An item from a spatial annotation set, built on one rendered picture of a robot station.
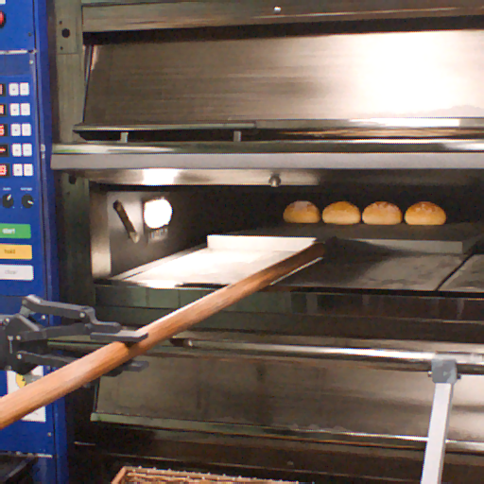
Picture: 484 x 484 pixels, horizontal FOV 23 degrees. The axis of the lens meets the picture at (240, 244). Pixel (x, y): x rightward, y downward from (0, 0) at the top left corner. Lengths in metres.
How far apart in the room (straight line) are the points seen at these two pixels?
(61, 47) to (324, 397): 0.77
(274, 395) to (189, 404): 0.16
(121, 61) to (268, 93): 0.29
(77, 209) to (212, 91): 0.34
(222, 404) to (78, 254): 0.38
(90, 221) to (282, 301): 0.38
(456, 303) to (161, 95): 0.61
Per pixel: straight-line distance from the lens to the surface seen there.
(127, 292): 2.12
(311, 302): 2.00
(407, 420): 1.99
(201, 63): 2.04
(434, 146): 1.77
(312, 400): 2.03
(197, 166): 1.87
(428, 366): 1.58
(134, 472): 2.16
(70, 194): 2.14
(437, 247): 2.41
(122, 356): 1.50
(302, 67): 1.98
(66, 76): 2.13
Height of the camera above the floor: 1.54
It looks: 8 degrees down
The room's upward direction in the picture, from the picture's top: 2 degrees counter-clockwise
